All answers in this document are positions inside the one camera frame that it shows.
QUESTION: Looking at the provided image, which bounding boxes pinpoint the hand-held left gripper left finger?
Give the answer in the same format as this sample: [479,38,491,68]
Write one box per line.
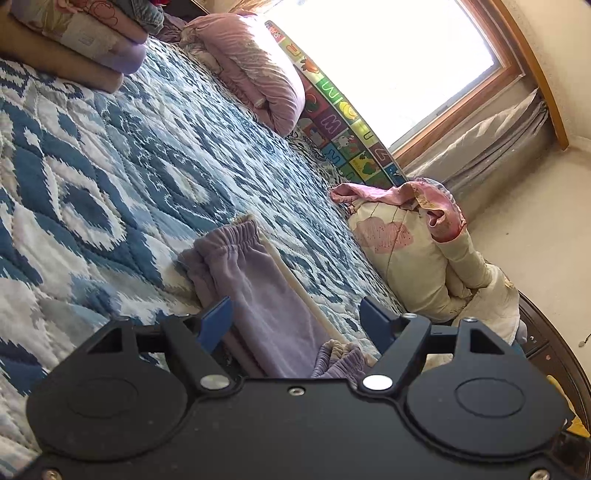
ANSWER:
[88,296,245,392]

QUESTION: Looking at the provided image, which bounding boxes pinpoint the dark wooden bed frame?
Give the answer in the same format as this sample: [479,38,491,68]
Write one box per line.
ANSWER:
[512,288,591,437]

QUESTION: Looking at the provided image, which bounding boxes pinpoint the wooden window frame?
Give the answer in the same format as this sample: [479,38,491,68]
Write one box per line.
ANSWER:
[390,0,570,171]

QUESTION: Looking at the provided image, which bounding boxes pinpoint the cream and pink jacket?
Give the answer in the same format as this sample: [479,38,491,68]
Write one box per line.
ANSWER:
[329,178,522,344]

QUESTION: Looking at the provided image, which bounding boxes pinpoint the purple pants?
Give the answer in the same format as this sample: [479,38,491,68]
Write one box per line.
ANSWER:
[177,220,377,387]

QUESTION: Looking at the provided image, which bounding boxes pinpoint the colourful alphabet play mat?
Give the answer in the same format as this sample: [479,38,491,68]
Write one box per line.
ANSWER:
[264,19,408,189]

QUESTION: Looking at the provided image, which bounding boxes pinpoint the stack of folded blankets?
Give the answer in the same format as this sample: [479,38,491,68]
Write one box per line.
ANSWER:
[0,0,166,94]

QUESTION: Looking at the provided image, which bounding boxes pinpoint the grey curtain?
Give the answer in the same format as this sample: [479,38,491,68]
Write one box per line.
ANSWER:
[406,88,555,197]

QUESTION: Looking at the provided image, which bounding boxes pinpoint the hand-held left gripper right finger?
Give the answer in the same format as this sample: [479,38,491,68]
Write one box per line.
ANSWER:
[356,295,527,393]

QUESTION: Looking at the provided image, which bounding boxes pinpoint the blue white patterned quilt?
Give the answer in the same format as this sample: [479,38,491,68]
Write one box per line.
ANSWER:
[0,39,409,455]

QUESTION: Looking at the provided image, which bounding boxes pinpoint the pink folded comforter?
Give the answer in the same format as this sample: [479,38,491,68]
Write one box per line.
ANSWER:
[179,12,305,137]

